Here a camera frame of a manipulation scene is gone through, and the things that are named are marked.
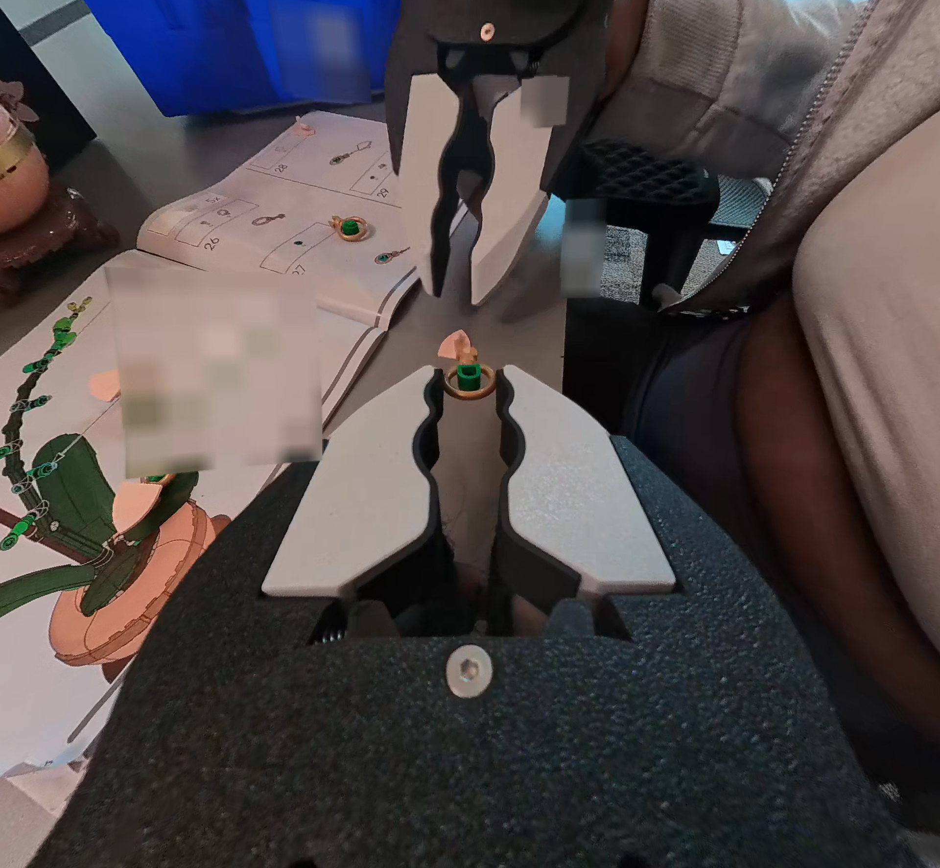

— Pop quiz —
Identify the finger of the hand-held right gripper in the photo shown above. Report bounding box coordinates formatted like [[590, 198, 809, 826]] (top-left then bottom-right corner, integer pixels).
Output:
[[399, 70, 474, 298], [459, 73, 552, 308]]

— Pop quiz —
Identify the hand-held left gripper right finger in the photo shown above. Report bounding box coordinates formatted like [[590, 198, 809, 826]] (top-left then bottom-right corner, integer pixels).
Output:
[[494, 363, 678, 597]]

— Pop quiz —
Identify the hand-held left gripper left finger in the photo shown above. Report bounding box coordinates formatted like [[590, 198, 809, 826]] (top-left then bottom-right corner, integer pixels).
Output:
[[260, 363, 443, 599]]

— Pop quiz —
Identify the person's right forearm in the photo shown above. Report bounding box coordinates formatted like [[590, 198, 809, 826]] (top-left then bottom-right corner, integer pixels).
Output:
[[587, 0, 864, 182]]

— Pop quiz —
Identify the white desk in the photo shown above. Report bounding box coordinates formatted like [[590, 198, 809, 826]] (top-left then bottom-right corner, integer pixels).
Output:
[[0, 93, 568, 575]]

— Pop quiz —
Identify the person's right hand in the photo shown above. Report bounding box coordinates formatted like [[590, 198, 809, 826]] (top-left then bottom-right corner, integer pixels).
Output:
[[604, 0, 651, 105]]

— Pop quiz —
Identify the brick set instruction booklet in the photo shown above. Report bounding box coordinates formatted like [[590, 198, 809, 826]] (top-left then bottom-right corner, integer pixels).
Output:
[[0, 110, 471, 777]]

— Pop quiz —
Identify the black mesh chair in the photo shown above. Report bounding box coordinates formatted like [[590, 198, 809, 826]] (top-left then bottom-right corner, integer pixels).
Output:
[[554, 137, 724, 307]]

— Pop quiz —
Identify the blue plastic bin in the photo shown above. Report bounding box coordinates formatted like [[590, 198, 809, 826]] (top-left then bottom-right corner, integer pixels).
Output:
[[33, 0, 442, 118]]

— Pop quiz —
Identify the person's fuzzy zip jacket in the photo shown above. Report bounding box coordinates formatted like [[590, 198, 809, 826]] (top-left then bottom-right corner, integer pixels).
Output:
[[657, 0, 940, 314]]

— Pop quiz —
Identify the brick plant model with pot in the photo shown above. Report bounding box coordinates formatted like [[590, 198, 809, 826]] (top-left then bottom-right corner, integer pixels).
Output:
[[0, 81, 122, 307]]

